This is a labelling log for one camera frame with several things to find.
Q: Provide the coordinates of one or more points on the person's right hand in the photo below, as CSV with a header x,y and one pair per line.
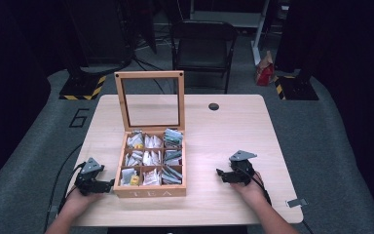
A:
x,y
250,191

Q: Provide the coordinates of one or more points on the person's left hand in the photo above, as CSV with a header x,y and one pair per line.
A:
x,y
81,201

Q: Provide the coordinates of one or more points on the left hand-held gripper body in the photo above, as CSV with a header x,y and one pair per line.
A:
x,y
89,182

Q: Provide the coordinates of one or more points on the wooden tea box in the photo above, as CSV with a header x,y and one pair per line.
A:
x,y
151,136

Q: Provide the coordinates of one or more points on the white desk leg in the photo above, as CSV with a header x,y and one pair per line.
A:
x,y
260,35

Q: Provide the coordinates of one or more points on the black folding chair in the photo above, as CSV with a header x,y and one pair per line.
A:
x,y
203,48

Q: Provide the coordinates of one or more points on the black equipment cabinet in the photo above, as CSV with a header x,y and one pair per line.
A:
x,y
100,32

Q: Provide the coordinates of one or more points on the black round table grommet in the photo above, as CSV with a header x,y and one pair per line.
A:
x,y
213,106

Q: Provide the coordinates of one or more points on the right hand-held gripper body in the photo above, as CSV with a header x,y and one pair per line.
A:
x,y
242,170

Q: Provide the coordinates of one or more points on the red paper bag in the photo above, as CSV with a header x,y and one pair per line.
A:
x,y
265,72

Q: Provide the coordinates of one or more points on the grey metal clip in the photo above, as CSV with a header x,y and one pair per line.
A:
x,y
297,202

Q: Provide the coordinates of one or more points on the black stand base striped edge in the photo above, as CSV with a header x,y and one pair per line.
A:
x,y
82,87
295,88

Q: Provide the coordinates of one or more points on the pile of tea bags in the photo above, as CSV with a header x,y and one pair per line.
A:
x,y
152,159

